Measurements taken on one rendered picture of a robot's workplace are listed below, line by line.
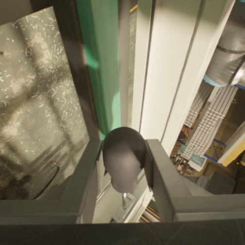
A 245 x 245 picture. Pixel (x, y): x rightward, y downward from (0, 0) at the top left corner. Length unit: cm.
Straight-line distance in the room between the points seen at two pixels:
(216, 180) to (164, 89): 29
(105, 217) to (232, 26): 80
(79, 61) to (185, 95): 13
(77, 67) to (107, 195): 23
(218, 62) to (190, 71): 72
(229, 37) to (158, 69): 68
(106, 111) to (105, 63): 6
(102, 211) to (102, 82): 22
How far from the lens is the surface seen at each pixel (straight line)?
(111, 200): 33
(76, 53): 17
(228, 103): 463
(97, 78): 17
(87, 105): 21
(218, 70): 94
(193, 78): 22
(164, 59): 22
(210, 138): 490
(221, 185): 47
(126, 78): 24
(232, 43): 90
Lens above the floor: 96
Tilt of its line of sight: 22 degrees down
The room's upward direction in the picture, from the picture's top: 120 degrees clockwise
